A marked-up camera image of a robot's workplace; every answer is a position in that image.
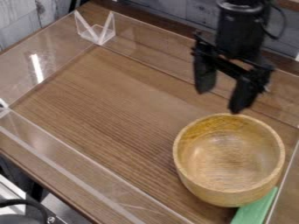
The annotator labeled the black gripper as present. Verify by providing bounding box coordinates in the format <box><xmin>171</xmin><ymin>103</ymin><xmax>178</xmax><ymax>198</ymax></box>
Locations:
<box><xmin>191</xmin><ymin>0</ymin><xmax>273</xmax><ymax>114</ymax></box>

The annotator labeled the brown wooden bowl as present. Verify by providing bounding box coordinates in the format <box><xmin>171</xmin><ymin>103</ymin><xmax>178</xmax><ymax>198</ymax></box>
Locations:
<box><xmin>173</xmin><ymin>113</ymin><xmax>286</xmax><ymax>207</ymax></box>

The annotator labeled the green block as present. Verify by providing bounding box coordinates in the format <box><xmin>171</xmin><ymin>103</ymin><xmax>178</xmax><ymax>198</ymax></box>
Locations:
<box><xmin>230</xmin><ymin>187</ymin><xmax>278</xmax><ymax>224</ymax></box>

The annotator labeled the clear acrylic corner bracket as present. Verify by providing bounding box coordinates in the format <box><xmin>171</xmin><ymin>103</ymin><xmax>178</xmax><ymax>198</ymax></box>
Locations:
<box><xmin>74</xmin><ymin>11</ymin><xmax>116</xmax><ymax>46</ymax></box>

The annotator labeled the black cable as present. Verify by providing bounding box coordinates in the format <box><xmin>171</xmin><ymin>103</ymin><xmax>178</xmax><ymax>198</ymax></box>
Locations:
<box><xmin>0</xmin><ymin>199</ymin><xmax>50</xmax><ymax>224</ymax></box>

